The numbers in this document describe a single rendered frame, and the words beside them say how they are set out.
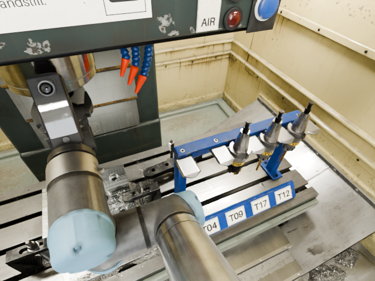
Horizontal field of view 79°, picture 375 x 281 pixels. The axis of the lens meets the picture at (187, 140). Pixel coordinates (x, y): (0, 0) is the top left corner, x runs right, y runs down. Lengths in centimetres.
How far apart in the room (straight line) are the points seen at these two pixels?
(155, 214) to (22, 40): 29
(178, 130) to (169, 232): 132
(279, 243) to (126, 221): 83
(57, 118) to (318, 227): 108
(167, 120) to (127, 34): 145
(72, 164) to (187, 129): 133
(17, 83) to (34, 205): 67
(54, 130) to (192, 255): 27
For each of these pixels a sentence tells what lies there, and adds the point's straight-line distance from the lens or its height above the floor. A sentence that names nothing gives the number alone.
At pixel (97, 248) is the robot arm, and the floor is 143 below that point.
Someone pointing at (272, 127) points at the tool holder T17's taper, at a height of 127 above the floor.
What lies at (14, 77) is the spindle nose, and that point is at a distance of 46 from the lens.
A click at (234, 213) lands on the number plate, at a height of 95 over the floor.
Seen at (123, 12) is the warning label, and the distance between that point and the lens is 27.
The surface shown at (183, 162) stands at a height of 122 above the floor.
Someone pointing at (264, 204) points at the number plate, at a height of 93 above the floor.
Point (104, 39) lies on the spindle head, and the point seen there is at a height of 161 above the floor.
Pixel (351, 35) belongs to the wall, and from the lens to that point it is 112.
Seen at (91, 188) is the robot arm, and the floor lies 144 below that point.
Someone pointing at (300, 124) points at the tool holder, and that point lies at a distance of 78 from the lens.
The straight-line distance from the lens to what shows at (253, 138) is 73.
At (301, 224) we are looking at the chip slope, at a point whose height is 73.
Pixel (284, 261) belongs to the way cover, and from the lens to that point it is 112.
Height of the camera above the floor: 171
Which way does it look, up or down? 46 degrees down
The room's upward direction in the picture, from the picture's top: 3 degrees clockwise
